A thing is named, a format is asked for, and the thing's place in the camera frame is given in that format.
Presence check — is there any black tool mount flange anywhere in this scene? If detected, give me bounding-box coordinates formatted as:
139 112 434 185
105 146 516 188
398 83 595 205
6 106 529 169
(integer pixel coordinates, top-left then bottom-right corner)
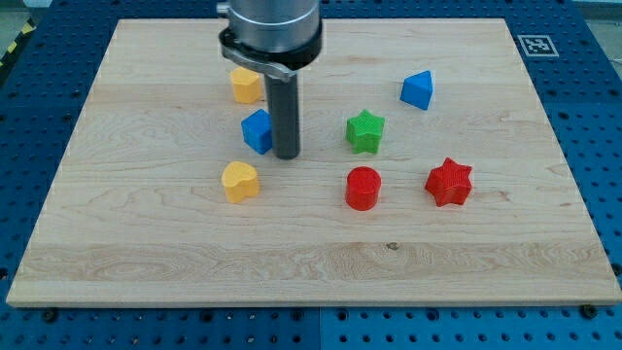
218 22 323 82

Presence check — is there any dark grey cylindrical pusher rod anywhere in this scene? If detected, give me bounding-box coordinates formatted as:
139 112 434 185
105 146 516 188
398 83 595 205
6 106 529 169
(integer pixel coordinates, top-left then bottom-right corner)
264 74 300 159

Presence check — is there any green star block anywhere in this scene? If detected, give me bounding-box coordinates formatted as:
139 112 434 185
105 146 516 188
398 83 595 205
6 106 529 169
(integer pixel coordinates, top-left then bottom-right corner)
346 109 385 154

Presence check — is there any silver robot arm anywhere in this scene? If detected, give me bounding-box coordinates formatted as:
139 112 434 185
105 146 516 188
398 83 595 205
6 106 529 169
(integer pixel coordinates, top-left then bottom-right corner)
219 0 323 159

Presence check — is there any red star block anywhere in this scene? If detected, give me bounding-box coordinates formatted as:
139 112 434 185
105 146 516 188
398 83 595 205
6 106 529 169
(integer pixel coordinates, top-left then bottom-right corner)
425 157 472 207

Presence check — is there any yellow pentagon block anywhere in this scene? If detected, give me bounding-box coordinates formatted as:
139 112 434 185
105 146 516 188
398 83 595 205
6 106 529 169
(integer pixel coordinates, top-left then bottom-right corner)
229 67 262 104

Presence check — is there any blue cube block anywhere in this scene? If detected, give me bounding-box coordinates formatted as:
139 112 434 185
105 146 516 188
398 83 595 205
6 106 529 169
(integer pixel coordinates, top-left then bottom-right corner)
241 109 272 155

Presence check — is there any yellow heart block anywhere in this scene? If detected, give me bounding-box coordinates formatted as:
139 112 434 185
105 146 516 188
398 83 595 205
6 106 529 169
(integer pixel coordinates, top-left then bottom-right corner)
221 160 260 203

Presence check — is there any red cylinder block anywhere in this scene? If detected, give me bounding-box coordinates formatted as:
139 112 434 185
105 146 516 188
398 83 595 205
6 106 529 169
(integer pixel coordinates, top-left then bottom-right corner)
345 166 382 211

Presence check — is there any blue triangle block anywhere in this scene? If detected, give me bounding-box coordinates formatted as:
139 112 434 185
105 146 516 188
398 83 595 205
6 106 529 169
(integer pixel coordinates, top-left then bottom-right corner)
399 70 433 110

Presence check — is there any light wooden board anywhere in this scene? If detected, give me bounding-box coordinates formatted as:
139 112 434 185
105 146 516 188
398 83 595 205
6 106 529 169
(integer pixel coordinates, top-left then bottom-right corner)
7 18 621 308

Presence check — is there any white fiducial marker tag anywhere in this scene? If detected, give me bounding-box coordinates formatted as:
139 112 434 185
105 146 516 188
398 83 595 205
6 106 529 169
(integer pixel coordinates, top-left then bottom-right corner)
518 34 559 57

